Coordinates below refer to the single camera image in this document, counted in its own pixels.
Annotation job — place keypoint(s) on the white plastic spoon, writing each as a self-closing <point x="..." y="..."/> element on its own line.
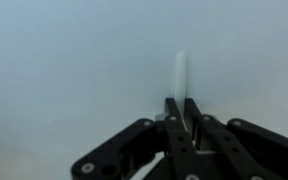
<point x="180" y="76"/>

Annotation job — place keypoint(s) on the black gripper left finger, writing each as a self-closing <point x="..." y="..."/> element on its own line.
<point x="140" y="150"/>

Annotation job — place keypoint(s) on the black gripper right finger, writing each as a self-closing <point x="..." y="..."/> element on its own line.
<point x="250" y="150"/>

